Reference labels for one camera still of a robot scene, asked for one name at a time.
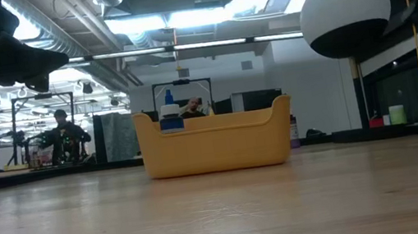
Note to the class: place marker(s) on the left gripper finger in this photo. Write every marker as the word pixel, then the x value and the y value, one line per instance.
pixel 34 56
pixel 36 69

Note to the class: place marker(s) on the large blue food colouring bottle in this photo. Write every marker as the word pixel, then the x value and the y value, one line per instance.
pixel 172 124

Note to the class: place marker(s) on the large purple food colouring bottle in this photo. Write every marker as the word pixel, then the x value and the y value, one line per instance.
pixel 295 133

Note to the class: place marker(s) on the small orange bottle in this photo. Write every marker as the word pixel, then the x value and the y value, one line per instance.
pixel 211 112

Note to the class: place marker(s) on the black studio lamp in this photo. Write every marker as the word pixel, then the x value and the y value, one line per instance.
pixel 87 88

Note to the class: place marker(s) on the pale green container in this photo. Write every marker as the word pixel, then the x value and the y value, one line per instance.
pixel 397 115

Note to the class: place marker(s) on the person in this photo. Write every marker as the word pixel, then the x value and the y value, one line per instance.
pixel 194 113
pixel 65 138

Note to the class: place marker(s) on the small white cup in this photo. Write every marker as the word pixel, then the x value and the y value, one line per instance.
pixel 387 120

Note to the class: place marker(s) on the small red box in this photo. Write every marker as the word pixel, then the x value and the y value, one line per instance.
pixel 377 122

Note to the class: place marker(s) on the large white sphere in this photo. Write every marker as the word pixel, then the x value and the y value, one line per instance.
pixel 342 10

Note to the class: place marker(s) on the grey partition screen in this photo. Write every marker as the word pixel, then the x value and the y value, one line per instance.
pixel 117 139

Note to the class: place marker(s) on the low black object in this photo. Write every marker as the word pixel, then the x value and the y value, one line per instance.
pixel 312 133

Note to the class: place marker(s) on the black monitor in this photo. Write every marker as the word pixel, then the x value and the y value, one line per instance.
pixel 258 99

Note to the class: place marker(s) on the yellow plastic bin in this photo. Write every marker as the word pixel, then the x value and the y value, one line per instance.
pixel 218 149

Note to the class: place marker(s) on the black rig frame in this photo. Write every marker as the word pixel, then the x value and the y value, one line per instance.
pixel 160 85
pixel 42 96

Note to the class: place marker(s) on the silver ribbed ceiling duct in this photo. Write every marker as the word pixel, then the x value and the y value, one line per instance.
pixel 60 41

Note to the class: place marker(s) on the dark vertical post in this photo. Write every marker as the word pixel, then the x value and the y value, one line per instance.
pixel 361 106

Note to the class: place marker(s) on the grey square wall box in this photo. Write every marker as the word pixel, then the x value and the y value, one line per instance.
pixel 183 73
pixel 247 65

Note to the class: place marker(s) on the long ceiling light rail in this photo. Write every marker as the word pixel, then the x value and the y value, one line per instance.
pixel 210 44

